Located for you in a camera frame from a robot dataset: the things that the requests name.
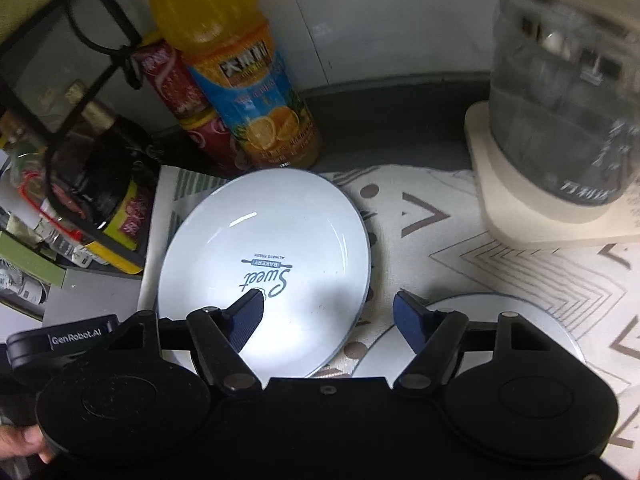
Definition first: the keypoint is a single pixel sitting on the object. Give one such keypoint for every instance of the white plate with blue print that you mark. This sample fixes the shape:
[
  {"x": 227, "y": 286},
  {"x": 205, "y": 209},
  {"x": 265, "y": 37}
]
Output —
[{"x": 280, "y": 240}]

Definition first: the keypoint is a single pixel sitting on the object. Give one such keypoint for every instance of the orange juice bottle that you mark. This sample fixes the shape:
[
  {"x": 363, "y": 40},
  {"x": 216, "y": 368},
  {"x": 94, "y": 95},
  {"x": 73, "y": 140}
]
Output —
[{"x": 250, "y": 90}]

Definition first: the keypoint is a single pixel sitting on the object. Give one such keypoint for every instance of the person's left hand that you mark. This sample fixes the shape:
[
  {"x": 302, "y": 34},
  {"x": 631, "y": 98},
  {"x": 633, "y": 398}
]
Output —
[{"x": 20, "y": 442}]

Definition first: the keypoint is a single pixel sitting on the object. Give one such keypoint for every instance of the black metal rack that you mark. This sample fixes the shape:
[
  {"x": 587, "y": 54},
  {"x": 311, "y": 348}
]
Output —
[{"x": 107, "y": 47}]

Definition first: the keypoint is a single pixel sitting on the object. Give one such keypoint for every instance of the glass electric kettle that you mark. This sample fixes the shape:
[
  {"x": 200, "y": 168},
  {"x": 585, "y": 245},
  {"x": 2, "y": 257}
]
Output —
[{"x": 550, "y": 110}]

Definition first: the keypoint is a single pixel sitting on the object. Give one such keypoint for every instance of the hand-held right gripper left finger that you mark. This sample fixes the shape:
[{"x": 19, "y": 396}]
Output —
[{"x": 247, "y": 317}]

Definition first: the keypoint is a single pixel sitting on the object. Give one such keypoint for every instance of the plain white plate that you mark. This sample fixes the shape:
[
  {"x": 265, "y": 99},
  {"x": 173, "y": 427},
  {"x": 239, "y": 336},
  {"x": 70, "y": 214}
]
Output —
[{"x": 475, "y": 307}]

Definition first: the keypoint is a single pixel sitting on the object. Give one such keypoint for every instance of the small white fan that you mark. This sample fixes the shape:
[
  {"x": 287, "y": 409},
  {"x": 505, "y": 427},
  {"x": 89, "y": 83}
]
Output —
[{"x": 12, "y": 274}]

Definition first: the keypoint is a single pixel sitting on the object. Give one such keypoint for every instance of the patterned fringed cloth mat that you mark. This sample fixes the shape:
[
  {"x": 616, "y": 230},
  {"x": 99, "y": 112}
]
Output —
[{"x": 440, "y": 260}]

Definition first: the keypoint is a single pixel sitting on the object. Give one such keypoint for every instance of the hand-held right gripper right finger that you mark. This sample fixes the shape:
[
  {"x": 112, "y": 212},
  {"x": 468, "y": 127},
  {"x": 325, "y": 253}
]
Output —
[{"x": 407, "y": 317}]

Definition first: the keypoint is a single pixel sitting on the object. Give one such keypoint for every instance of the green cardboard box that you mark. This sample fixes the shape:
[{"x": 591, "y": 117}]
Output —
[{"x": 30, "y": 260}]

